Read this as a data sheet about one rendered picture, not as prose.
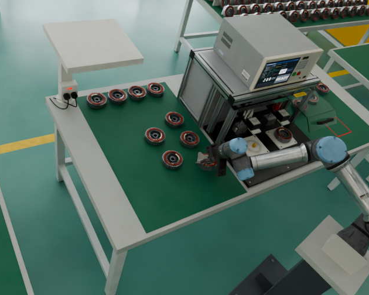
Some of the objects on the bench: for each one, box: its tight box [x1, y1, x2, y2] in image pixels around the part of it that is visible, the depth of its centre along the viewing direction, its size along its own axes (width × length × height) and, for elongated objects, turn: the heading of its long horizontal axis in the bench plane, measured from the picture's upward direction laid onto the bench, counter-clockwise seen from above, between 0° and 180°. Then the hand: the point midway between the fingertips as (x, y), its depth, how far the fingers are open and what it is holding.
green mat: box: [76, 82, 247, 234], centre depth 198 cm, size 94×61×1 cm, turn 19°
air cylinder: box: [261, 114, 276, 126], centre depth 228 cm, size 5×8×6 cm
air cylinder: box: [232, 121, 248, 135], centre depth 216 cm, size 5×8×6 cm
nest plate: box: [243, 135, 269, 157], centre depth 211 cm, size 15×15×1 cm
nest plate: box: [265, 126, 298, 150], centre depth 223 cm, size 15×15×1 cm
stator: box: [197, 153, 217, 171], centre depth 191 cm, size 11×11×4 cm
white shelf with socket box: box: [43, 19, 144, 109], centre depth 186 cm, size 35×37×46 cm
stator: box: [162, 150, 183, 170], centre depth 190 cm, size 11×11×4 cm
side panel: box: [177, 56, 216, 128], centre depth 210 cm, size 28×3×32 cm, turn 19°
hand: (207, 161), depth 191 cm, fingers closed on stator, 13 cm apart
